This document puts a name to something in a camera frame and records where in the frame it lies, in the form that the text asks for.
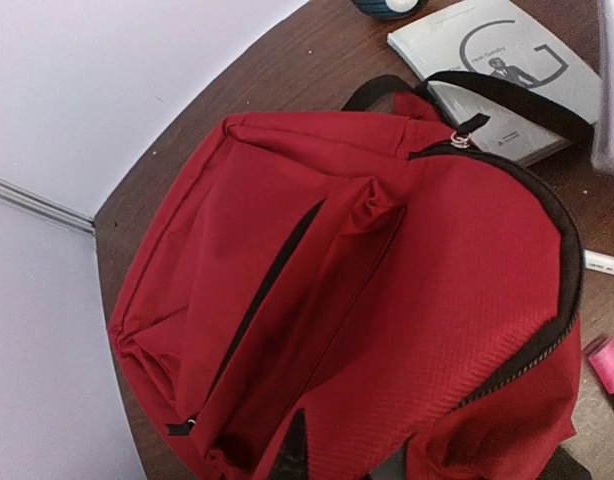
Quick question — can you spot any grey ianra magazine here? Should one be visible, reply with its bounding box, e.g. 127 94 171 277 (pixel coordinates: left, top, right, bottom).
592 0 614 175

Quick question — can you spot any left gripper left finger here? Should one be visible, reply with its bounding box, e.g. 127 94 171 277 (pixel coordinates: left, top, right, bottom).
271 409 309 480

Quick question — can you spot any left aluminium corner post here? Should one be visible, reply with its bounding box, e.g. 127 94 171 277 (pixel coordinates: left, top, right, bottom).
0 178 95 236

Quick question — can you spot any dark blue white bowl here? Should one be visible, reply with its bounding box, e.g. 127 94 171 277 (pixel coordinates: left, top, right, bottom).
352 0 427 21

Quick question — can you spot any red backpack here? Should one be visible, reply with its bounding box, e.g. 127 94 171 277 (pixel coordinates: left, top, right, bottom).
109 75 585 479

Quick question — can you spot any white Great Gatsby book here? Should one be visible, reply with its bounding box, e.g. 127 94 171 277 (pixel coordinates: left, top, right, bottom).
387 1 601 165

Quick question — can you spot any pink black highlighter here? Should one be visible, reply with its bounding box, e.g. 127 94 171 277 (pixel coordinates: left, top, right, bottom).
584 335 614 410

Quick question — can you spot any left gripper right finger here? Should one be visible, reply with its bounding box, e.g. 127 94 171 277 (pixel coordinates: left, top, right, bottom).
549 447 592 480

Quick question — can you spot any teal white marker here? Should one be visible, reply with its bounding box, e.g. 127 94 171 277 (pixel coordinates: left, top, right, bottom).
584 250 614 276

